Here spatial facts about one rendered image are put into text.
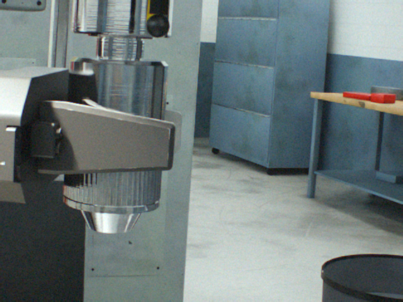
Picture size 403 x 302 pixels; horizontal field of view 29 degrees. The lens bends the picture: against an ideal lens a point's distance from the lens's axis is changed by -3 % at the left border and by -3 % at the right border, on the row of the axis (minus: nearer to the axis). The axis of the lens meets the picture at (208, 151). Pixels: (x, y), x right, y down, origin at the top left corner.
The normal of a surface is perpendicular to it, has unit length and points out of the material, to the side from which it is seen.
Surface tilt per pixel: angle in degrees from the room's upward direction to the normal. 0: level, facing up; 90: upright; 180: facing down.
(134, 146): 90
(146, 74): 90
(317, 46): 90
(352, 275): 86
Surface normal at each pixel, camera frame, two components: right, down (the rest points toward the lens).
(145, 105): 0.65, 0.15
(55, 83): 1.00, 0.07
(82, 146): -0.02, 0.14
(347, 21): -0.91, 0.00
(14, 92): 0.04, -0.60
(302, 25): 0.40, 0.16
